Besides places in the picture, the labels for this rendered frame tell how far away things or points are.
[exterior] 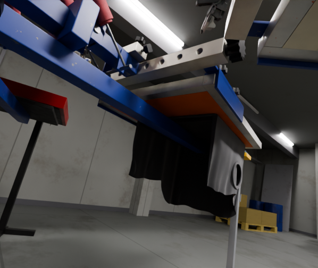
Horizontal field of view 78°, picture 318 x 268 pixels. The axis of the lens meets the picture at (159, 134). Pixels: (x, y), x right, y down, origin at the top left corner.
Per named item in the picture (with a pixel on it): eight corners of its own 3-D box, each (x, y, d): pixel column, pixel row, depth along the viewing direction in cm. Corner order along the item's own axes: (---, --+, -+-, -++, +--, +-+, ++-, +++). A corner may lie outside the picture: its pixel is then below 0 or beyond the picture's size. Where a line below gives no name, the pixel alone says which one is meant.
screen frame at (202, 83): (178, 146, 155) (180, 141, 156) (261, 149, 120) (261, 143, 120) (98, 103, 96) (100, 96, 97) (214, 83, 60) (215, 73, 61)
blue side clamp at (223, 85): (230, 123, 85) (232, 108, 87) (242, 122, 82) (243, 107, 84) (202, 89, 63) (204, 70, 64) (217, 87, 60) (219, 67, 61)
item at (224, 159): (224, 204, 111) (230, 143, 121) (240, 208, 106) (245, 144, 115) (186, 200, 77) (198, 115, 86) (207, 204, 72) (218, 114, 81)
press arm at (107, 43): (125, 77, 75) (128, 66, 76) (136, 74, 71) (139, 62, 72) (86, 48, 62) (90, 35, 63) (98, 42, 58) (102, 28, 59)
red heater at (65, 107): (11, 113, 177) (16, 101, 180) (65, 127, 193) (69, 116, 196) (-17, 88, 122) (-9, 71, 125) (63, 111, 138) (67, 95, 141)
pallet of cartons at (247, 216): (237, 222, 635) (240, 195, 657) (279, 233, 547) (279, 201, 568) (211, 220, 542) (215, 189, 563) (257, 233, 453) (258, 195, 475)
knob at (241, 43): (224, 70, 57) (226, 49, 59) (244, 66, 54) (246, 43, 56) (214, 54, 52) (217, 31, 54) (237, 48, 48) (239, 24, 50)
